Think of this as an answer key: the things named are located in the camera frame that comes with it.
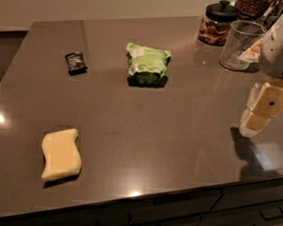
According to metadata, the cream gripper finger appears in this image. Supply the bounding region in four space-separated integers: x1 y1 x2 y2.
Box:
237 82 274 139

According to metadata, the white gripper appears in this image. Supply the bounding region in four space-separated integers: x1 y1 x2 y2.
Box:
251 14 283 118

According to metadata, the yellow sponge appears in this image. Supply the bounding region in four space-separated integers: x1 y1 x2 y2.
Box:
41 128 82 182

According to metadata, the green rice chip bag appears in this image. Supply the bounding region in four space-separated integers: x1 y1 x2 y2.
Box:
126 43 170 85

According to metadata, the glass jar with black lid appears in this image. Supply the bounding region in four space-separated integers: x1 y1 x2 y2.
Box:
197 0 239 46

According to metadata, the jar of brown nuts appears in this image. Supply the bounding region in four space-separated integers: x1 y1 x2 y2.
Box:
235 0 274 17

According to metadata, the dark middle drawer front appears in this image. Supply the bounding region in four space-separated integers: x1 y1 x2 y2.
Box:
96 190 222 226

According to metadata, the black snack packet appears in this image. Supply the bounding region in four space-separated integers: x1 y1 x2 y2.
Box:
65 51 88 75

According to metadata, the dark drawer with handle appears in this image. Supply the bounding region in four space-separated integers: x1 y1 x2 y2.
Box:
209 182 283 216

